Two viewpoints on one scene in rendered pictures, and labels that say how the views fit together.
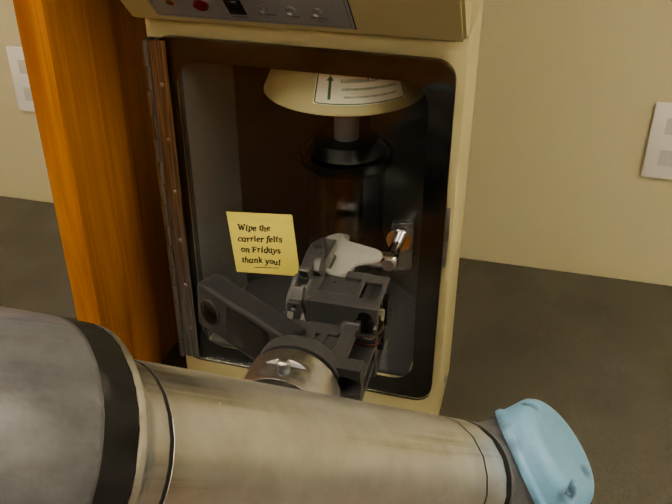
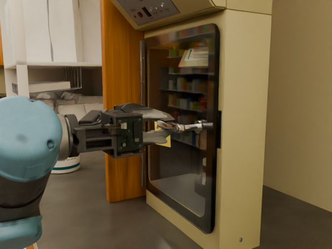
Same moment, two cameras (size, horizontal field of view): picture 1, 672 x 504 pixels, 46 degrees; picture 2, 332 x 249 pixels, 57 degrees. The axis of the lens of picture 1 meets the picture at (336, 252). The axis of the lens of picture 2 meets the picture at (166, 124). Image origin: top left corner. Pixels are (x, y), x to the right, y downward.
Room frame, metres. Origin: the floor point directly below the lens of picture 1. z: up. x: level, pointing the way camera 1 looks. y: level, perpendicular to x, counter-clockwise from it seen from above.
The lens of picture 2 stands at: (0.25, -0.44, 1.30)
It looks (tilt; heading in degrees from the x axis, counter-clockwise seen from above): 9 degrees down; 45
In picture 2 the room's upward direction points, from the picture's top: straight up
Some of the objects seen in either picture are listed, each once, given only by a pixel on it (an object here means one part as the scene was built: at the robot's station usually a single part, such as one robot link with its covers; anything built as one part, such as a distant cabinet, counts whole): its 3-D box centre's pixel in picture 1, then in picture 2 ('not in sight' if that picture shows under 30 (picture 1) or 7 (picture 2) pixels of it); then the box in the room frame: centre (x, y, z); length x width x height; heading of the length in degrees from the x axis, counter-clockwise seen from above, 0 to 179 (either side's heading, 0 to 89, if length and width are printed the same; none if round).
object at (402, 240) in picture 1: (360, 247); (178, 125); (0.70, -0.02, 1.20); 0.10 x 0.05 x 0.03; 74
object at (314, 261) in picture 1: (317, 273); (130, 115); (0.61, 0.02, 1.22); 0.09 x 0.02 x 0.05; 165
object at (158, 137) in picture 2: not in sight; (157, 138); (0.65, -0.02, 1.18); 0.09 x 0.06 x 0.03; 165
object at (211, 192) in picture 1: (301, 232); (172, 124); (0.74, 0.04, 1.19); 0.30 x 0.01 x 0.40; 74
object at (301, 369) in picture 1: (288, 395); (54, 135); (0.47, 0.04, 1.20); 0.08 x 0.05 x 0.08; 75
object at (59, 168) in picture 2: not in sight; (61, 149); (0.78, 0.66, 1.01); 0.13 x 0.13 x 0.15
